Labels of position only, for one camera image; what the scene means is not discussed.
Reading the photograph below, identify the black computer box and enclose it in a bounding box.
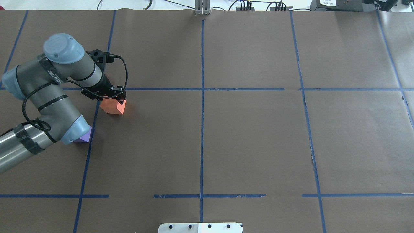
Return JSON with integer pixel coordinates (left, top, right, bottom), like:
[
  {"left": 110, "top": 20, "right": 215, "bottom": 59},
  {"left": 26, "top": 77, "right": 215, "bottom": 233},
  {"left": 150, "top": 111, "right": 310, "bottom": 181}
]
[{"left": 309, "top": 0, "right": 398, "bottom": 12}]

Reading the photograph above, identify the black power strip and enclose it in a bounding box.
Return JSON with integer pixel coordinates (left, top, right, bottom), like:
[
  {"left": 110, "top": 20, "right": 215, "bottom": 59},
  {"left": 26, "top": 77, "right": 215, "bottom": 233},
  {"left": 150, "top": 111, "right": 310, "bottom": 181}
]
[{"left": 229, "top": 0, "right": 293, "bottom": 11}]

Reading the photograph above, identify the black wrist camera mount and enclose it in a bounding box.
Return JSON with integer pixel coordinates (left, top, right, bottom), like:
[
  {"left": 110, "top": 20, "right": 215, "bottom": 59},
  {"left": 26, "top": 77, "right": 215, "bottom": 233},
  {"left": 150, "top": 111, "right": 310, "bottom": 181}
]
[{"left": 86, "top": 49, "right": 115, "bottom": 68}]

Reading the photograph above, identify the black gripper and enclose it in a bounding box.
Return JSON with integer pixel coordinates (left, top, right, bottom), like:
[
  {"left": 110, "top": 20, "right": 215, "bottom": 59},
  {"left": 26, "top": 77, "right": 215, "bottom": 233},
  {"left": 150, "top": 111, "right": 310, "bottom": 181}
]
[{"left": 81, "top": 75, "right": 126, "bottom": 104}]

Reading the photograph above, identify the aluminium frame post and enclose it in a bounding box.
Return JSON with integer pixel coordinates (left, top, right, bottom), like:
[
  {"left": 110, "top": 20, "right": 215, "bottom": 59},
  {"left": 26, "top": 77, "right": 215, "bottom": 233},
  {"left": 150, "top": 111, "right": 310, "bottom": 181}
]
[{"left": 195, "top": 0, "right": 211, "bottom": 15}]

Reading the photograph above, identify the orange foam block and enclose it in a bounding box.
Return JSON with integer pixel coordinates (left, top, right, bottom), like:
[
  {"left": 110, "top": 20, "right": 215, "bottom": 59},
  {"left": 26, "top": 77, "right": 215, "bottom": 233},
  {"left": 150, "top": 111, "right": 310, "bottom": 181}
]
[{"left": 99, "top": 99, "right": 126, "bottom": 115}]

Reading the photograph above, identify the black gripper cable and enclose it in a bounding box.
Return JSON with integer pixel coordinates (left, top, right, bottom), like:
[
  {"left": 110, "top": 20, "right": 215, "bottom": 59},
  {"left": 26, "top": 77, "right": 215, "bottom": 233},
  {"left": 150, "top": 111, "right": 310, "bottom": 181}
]
[{"left": 22, "top": 55, "right": 128, "bottom": 131}]

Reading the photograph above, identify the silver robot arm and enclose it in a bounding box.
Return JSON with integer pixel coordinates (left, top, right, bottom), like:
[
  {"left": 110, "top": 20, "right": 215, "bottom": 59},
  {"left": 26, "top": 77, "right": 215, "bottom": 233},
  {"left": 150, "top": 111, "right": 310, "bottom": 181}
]
[{"left": 0, "top": 33, "right": 126, "bottom": 173}]

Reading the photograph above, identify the dark purple foam block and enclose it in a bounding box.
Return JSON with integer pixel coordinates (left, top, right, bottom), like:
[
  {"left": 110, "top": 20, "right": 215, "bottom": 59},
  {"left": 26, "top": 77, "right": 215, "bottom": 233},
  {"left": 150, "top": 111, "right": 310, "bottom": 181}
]
[{"left": 73, "top": 126, "right": 92, "bottom": 143}]

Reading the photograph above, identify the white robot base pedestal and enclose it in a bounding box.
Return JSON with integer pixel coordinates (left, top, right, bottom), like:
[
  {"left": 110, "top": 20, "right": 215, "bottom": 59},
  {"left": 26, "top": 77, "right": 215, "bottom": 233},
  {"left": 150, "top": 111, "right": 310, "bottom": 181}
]
[{"left": 158, "top": 222, "right": 244, "bottom": 233}]

